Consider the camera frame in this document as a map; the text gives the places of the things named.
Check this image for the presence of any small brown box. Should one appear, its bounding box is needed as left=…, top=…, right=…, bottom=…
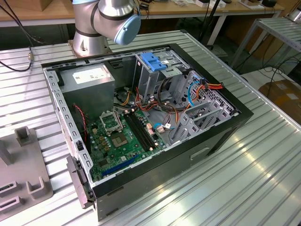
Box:
left=35, top=0, right=55, bottom=12

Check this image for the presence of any large cardboard box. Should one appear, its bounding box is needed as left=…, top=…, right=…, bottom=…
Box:
left=258, top=80, right=301, bottom=123

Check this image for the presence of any metal slat side table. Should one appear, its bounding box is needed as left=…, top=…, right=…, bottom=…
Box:
left=231, top=17, right=301, bottom=69

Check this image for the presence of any grey parts rack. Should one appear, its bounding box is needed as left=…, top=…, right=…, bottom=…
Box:
left=0, top=126, right=54, bottom=216

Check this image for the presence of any grey plastic case handle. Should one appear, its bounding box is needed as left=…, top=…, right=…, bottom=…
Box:
left=66, top=155, right=96, bottom=210

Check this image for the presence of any white box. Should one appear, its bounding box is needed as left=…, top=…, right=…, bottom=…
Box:
left=196, top=0, right=226, bottom=8

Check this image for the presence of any black open PC case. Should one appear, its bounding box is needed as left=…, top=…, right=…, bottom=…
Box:
left=41, top=43, right=254, bottom=222

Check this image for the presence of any CPU socket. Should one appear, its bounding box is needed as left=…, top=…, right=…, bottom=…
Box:
left=98, top=110, right=124, bottom=136

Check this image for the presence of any grey metal disk bay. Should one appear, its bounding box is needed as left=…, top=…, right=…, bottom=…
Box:
left=169, top=100, right=237, bottom=145

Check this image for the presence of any black case fan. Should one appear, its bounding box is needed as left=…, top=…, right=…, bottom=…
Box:
left=70, top=102, right=92, bottom=153

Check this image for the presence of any orange red power wire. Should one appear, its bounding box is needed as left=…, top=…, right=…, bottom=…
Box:
left=185, top=80, right=224, bottom=113

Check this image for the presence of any wooden workbench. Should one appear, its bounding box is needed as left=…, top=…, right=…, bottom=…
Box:
left=0, top=0, right=285, bottom=45

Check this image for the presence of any silver metal cylinder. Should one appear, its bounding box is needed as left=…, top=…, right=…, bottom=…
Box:
left=287, top=8, right=301, bottom=22

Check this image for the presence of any grey metal drive cage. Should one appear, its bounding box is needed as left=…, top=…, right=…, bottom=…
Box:
left=131, top=49, right=191, bottom=104

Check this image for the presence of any grey power supply unit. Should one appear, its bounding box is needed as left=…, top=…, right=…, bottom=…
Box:
left=57, top=63, right=116, bottom=121

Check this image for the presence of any blue SATA wire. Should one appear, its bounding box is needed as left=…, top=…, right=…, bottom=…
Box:
left=188, top=81, right=204, bottom=108

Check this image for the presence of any black RAM slot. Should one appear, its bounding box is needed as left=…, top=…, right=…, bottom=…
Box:
left=124, top=113, right=151, bottom=153
left=133, top=111, right=158, bottom=146
left=127, top=113, right=153, bottom=150
left=130, top=112, right=156, bottom=148

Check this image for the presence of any yellow orange wire bundle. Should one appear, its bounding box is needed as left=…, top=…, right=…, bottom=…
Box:
left=115, top=89, right=134, bottom=107

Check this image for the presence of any blue expansion slot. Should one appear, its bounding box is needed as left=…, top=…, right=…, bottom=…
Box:
left=101, top=154, right=139, bottom=177

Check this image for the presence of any green motherboard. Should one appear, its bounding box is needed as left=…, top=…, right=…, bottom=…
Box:
left=88, top=109, right=170, bottom=183

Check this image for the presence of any red black fan wire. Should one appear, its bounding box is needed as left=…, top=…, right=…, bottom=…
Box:
left=72, top=103, right=89, bottom=144

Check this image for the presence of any blue plastic cage latch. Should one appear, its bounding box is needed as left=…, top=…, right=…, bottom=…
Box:
left=140, top=52, right=168, bottom=73

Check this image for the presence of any black wire bundle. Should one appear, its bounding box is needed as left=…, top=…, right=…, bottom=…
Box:
left=156, top=77, right=183, bottom=115

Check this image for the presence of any black stand pole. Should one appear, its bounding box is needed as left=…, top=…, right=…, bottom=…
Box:
left=198, top=0, right=223, bottom=47

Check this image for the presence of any cable with silver plug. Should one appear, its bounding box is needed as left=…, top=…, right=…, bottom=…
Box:
left=0, top=3, right=33, bottom=72

